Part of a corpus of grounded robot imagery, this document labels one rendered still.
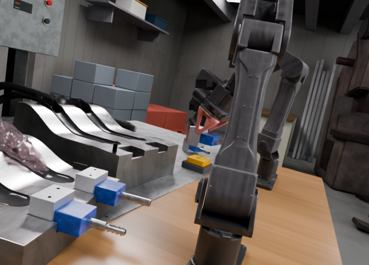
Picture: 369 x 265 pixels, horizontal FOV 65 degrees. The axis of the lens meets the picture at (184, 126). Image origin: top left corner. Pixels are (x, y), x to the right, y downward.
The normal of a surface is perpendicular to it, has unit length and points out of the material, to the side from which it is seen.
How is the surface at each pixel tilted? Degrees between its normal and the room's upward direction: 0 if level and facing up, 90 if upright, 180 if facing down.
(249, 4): 52
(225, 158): 68
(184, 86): 90
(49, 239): 90
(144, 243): 0
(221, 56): 90
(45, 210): 90
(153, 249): 0
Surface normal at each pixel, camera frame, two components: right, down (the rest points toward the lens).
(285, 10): 0.01, -0.50
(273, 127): -0.45, -0.14
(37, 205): -0.19, 0.11
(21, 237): 0.19, -0.97
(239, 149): -0.06, -0.25
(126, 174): 0.86, 0.24
